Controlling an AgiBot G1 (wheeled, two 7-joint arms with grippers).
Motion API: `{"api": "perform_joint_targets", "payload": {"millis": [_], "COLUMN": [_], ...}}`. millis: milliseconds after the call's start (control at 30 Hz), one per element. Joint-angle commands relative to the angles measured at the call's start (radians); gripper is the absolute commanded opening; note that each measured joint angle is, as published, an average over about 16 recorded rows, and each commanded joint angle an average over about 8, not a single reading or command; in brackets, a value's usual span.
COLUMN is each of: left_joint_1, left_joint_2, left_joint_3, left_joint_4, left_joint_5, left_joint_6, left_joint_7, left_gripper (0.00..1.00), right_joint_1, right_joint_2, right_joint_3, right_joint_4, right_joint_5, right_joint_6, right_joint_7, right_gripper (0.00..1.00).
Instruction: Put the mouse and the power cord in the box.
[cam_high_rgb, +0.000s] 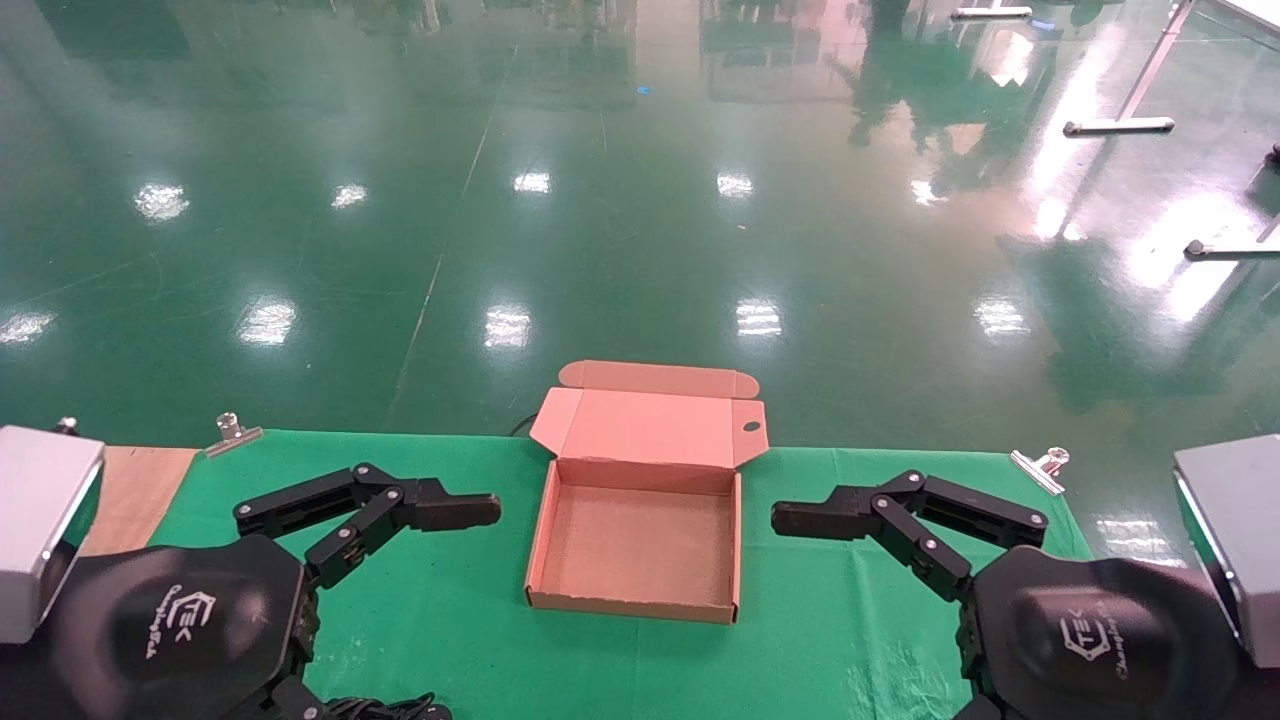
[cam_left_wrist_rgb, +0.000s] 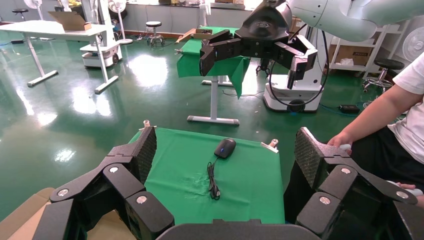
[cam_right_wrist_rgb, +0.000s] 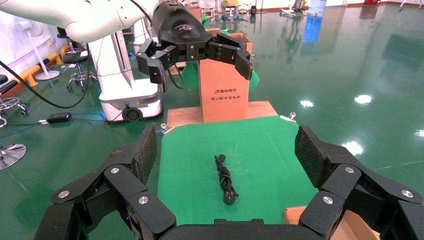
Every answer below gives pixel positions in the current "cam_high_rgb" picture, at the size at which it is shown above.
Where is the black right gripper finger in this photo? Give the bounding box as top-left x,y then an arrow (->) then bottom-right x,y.
769,469 -> 1050,602

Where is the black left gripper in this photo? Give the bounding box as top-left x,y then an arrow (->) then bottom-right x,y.
0,462 -> 503,720

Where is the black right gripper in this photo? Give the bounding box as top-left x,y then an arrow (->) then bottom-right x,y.
954,545 -> 1263,720

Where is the pink open cardboard box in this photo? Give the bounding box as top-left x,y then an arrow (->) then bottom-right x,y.
524,359 -> 771,625

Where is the green table cloth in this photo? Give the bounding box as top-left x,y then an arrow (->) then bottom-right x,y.
150,428 -> 1098,720

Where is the silver binder clamp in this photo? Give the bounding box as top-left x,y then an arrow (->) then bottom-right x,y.
204,411 -> 265,459
1009,446 -> 1072,497

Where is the grey table foot bar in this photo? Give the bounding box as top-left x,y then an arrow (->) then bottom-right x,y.
1184,214 -> 1280,262

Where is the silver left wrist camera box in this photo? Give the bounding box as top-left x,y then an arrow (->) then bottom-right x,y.
0,424 -> 107,647

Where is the white table frame leg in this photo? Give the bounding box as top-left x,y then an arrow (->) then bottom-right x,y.
1062,0 -> 1198,138

